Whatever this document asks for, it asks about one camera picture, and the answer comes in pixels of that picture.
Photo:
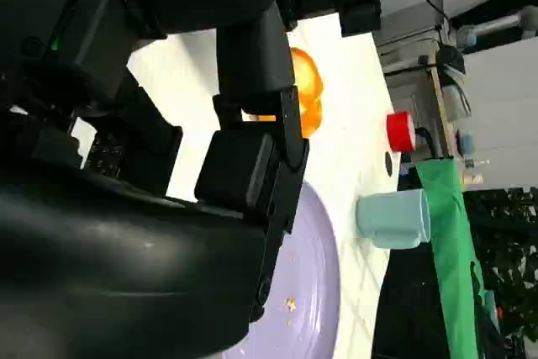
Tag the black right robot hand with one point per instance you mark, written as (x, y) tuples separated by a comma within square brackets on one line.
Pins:
[(105, 249)]

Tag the small yellow crumb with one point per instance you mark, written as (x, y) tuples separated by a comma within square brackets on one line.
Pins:
[(290, 304)]

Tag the lilac plate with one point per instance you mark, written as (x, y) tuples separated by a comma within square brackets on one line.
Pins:
[(307, 275)]

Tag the orange striped toy bread roll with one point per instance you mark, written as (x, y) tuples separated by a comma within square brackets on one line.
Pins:
[(310, 81)]

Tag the pale green mug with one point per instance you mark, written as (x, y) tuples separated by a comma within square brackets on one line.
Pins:
[(391, 218)]

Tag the black table grommet hole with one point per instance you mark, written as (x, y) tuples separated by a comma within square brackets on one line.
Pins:
[(388, 163)]

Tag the red cylindrical button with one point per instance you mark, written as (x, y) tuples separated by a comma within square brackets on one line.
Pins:
[(401, 132)]

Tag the green cloth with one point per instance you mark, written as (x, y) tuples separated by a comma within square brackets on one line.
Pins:
[(449, 249)]

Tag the wooden beam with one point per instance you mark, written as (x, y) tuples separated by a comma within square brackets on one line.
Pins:
[(443, 115)]

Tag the grey metal cabinet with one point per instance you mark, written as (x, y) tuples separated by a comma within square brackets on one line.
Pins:
[(409, 39)]

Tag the black lattice fence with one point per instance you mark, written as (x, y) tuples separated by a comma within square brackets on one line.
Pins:
[(508, 249)]

